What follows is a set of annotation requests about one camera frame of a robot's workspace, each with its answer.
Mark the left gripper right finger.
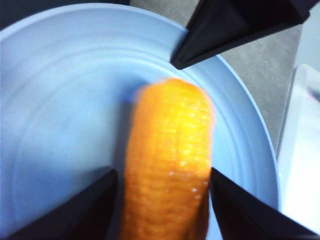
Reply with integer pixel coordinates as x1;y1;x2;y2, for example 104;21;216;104
210;166;320;240

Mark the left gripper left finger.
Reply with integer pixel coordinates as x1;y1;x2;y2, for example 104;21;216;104
7;168;119;240

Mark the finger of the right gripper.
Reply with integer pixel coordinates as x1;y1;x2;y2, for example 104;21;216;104
169;0;311;71

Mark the yellow-orange corn cob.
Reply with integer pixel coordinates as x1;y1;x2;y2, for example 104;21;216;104
119;77;216;240

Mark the blue round plate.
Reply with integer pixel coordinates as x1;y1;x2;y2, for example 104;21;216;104
0;2;280;240

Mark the white translucent container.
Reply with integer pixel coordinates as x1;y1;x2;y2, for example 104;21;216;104
276;63;320;221

